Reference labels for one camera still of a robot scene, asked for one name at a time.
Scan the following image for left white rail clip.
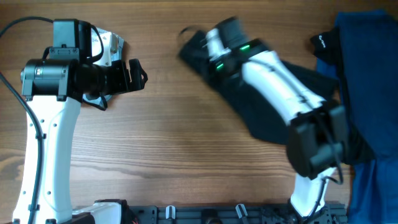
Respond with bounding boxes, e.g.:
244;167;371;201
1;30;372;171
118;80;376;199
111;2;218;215
165;205;176;220

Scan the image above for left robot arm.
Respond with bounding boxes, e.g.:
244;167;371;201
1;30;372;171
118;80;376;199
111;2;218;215
12;19;147;223

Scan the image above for black shorts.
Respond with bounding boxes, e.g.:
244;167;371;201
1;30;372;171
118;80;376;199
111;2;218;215
177;29;376;166

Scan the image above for white rail clip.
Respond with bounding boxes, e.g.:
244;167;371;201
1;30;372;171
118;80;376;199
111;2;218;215
165;205;176;220
235;203;248;224

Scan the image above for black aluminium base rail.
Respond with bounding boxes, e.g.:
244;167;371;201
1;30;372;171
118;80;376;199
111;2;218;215
130;204;348;224

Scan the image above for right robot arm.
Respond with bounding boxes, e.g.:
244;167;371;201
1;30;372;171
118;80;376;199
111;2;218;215
201;17;348;223

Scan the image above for blue garment pile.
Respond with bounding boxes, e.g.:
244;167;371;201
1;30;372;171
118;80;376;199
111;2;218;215
317;10;397;223

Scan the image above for folded light blue jeans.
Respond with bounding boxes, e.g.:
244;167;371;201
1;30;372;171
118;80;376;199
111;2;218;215
83;28;124;111

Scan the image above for right white rail clip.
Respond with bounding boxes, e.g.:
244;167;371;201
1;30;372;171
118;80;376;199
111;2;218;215
235;203;248;224

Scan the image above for black shirt with white logo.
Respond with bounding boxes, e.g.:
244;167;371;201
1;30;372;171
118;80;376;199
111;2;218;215
310;27;342;65

